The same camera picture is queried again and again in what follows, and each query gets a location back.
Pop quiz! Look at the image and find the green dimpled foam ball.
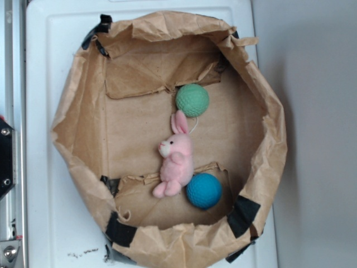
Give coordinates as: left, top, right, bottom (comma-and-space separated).
175, 84, 210, 117

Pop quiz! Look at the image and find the blue dimpled foam ball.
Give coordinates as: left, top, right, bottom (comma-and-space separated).
186, 173, 223, 210

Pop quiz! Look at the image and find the pink plush bunny toy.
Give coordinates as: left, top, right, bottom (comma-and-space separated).
153, 110, 194, 198

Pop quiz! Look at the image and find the brown paper-lined cardboard box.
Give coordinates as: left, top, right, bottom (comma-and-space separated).
51, 11, 287, 267

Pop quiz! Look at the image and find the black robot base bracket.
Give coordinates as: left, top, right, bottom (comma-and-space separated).
0, 116, 14, 199

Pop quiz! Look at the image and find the silver aluminium frame rail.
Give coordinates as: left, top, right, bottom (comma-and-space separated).
1, 1, 28, 267

